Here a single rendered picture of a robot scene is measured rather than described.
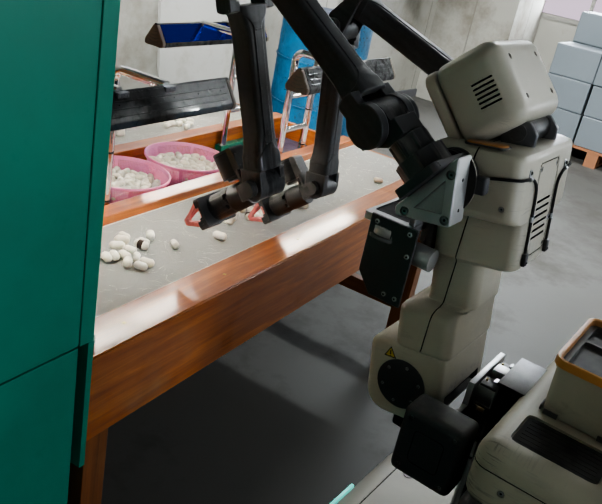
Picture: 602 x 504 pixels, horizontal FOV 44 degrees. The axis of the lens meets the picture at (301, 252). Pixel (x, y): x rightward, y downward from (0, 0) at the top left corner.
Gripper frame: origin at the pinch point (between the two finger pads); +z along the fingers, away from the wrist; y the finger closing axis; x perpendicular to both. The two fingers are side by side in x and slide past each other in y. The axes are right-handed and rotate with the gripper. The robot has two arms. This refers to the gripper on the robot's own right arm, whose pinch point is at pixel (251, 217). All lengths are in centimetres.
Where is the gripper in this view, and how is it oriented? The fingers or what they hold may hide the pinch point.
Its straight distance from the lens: 199.3
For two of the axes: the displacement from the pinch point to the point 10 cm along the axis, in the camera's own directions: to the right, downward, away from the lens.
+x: 3.9, 9.2, 0.4
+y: -5.2, 2.6, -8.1
